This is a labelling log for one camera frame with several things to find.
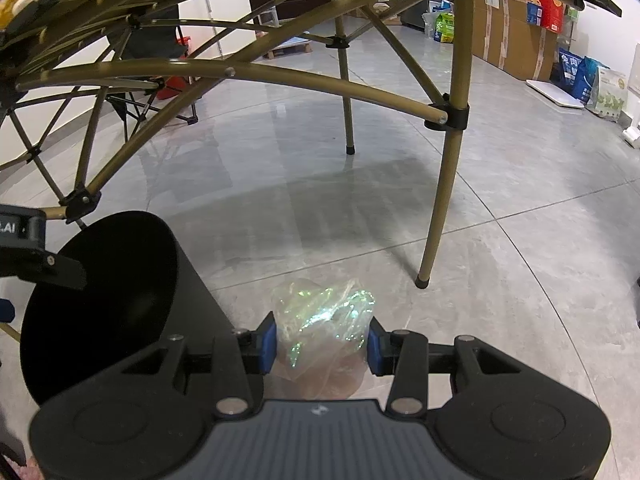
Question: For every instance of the black trash bin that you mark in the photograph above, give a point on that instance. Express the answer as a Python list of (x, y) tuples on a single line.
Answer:
[(100, 310)]

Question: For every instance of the red bucket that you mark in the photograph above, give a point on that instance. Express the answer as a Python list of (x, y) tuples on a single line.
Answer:
[(172, 89)]

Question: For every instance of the white flat board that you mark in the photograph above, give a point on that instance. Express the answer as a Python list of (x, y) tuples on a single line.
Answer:
[(552, 94)]

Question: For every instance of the black folding chair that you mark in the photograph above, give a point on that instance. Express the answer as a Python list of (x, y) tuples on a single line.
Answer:
[(132, 45)]

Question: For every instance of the red gift box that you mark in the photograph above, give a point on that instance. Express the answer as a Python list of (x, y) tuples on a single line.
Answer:
[(545, 5)]

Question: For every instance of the white floor device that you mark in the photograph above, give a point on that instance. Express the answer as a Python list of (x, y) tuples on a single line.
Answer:
[(632, 135)]

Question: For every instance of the wooden pallet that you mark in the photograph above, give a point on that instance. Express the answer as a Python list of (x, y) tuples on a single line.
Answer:
[(290, 51)]

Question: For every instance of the blue pet food bag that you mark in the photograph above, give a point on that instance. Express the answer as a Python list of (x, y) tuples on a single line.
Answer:
[(592, 82)]

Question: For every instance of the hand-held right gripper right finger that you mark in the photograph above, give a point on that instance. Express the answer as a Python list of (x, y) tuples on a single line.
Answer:
[(375, 352)]

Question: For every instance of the dark blue bag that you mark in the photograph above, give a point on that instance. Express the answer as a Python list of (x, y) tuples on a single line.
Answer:
[(566, 70)]

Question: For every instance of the khaki folding table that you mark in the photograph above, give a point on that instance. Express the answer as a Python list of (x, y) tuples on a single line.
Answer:
[(460, 60)]

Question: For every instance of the clear plastic bag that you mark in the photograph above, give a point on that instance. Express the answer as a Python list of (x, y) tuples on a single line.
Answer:
[(320, 320)]

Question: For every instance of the person's pink fuzzy clothing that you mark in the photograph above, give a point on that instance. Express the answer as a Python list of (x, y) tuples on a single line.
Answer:
[(20, 470)]

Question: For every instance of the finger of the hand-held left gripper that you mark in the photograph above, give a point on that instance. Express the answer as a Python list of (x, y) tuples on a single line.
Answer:
[(5, 311), (60, 271)]

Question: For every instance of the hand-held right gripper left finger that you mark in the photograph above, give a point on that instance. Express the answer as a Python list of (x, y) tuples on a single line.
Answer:
[(267, 345)]

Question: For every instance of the large cardboard box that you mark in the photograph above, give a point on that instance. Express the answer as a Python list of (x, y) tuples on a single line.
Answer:
[(505, 45)]

